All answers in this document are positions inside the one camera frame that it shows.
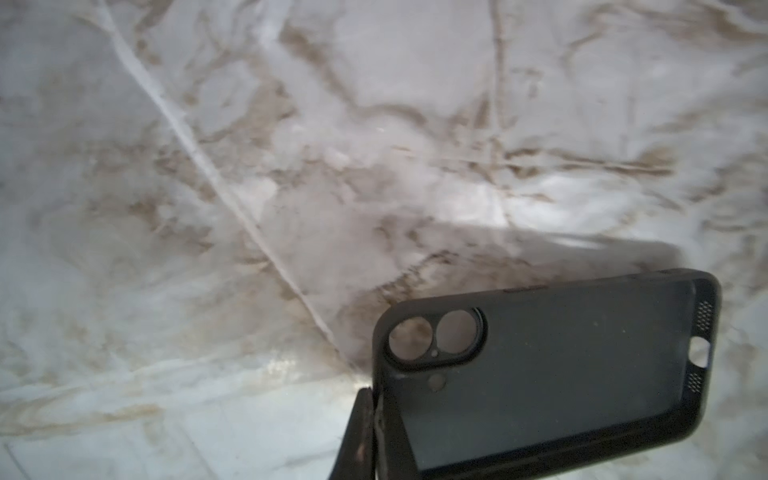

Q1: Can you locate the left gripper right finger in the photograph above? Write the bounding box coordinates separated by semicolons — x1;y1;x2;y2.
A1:
376;389;420;480

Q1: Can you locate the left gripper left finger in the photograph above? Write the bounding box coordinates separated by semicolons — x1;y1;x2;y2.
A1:
328;387;376;480

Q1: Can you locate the black phone case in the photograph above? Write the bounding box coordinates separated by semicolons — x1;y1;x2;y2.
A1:
372;269;721;479

